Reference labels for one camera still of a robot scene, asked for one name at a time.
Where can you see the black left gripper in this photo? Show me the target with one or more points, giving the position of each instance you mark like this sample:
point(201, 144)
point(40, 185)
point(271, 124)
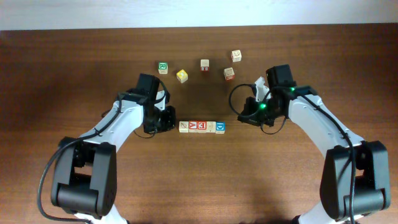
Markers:
point(168, 122)

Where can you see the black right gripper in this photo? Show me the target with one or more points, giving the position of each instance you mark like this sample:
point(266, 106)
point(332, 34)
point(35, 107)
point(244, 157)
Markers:
point(248, 114)

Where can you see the leaf picture wooden block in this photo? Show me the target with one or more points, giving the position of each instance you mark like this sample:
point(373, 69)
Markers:
point(183, 127)

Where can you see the red letter A block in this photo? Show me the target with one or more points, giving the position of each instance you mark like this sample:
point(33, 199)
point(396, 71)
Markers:
point(193, 126)

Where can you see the blue letter D block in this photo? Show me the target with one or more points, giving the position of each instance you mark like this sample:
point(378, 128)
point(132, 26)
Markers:
point(220, 128)

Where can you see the red letter E block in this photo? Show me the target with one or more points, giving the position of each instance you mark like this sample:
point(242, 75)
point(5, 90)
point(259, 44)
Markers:
point(202, 126)

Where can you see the plain letter J block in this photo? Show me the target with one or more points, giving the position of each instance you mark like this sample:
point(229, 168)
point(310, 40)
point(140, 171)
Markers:
point(211, 126)

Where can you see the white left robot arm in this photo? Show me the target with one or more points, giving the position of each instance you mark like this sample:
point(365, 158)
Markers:
point(85, 175)

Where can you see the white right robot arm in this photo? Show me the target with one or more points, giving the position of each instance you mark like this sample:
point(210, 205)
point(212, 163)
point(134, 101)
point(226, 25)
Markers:
point(355, 180)

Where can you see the yellow wooden block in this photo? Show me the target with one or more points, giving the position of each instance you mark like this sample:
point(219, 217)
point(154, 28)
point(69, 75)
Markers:
point(182, 76)

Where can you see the red picture wooden block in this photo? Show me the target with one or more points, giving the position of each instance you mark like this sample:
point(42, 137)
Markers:
point(229, 73)

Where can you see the green letter R block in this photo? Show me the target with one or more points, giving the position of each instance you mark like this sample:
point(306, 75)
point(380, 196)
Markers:
point(163, 68)

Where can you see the brown picture wooden block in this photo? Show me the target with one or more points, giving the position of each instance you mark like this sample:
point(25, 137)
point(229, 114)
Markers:
point(236, 56)

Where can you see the red pattern wooden block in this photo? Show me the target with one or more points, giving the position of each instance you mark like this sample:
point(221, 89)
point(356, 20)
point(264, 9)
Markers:
point(204, 65)

